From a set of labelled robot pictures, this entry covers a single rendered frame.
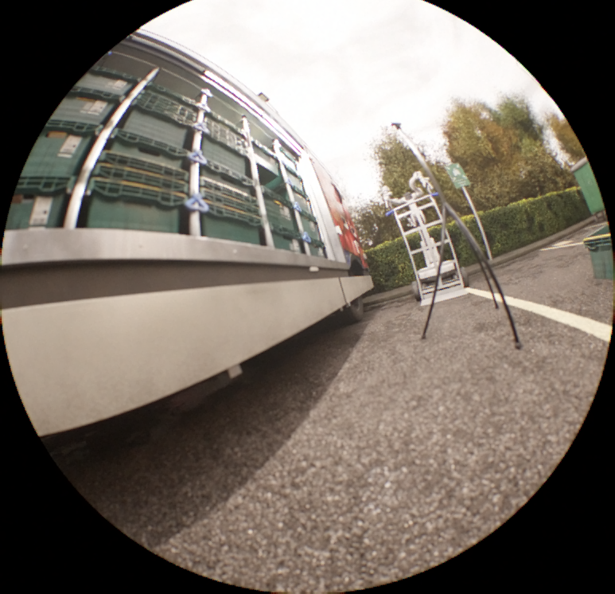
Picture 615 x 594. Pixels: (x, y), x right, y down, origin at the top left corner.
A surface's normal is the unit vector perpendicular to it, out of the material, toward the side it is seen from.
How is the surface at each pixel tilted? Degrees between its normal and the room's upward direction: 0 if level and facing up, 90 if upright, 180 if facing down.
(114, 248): 90
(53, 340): 90
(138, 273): 90
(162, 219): 94
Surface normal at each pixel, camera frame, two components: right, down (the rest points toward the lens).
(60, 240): 0.85, -0.27
